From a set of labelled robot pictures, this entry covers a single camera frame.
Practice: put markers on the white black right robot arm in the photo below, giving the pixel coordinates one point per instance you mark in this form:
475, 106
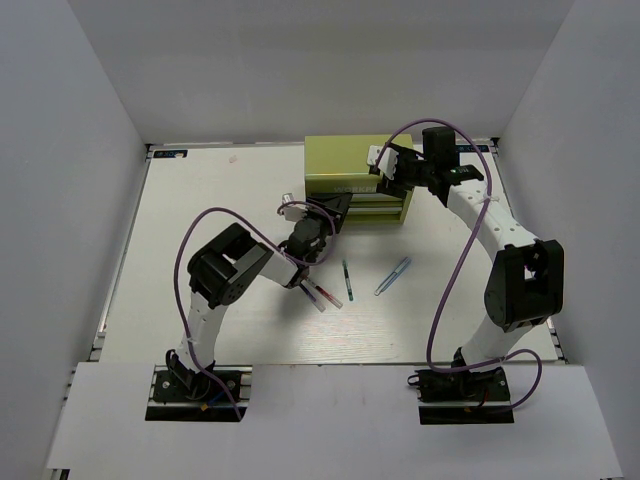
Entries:
526, 281

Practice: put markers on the red ink clear pen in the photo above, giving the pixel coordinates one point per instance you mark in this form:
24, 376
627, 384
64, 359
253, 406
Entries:
323, 292

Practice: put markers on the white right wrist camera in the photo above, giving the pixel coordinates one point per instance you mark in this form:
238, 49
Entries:
382, 160

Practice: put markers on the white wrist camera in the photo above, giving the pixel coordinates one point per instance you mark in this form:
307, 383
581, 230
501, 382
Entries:
382, 160
291, 209

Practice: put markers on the green top drawer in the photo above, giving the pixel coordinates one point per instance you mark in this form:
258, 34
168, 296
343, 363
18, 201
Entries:
376, 199

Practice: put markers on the green metal tool chest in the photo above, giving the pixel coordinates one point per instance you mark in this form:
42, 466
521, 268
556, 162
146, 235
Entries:
338, 164

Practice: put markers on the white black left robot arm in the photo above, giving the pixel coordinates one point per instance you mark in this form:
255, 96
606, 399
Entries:
223, 269

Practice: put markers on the blue right corner label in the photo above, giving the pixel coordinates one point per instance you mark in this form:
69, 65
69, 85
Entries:
466, 148

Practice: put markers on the blue corner label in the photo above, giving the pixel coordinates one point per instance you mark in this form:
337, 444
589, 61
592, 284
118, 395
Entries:
170, 154
466, 148

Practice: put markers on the purple ink clear pen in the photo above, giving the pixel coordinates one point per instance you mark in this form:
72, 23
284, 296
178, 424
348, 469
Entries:
312, 298

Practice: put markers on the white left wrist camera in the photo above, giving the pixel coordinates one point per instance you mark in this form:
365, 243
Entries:
291, 209

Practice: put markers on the green drawer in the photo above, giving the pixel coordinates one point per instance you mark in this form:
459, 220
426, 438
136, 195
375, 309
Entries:
376, 199
374, 215

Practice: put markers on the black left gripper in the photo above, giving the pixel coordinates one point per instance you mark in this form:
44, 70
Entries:
336, 203

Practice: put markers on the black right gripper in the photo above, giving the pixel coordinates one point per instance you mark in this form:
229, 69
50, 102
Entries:
396, 185

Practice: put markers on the green bottom drawer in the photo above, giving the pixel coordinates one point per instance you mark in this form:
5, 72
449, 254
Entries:
374, 215

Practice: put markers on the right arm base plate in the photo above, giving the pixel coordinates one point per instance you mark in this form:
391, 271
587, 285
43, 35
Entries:
465, 398

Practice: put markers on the blue left corner label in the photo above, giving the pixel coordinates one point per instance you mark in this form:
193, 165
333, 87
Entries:
170, 154

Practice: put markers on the green capped clear pen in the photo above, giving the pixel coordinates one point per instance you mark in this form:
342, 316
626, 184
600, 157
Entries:
347, 280

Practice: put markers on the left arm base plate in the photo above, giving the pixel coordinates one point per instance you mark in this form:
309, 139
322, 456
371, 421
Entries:
170, 401

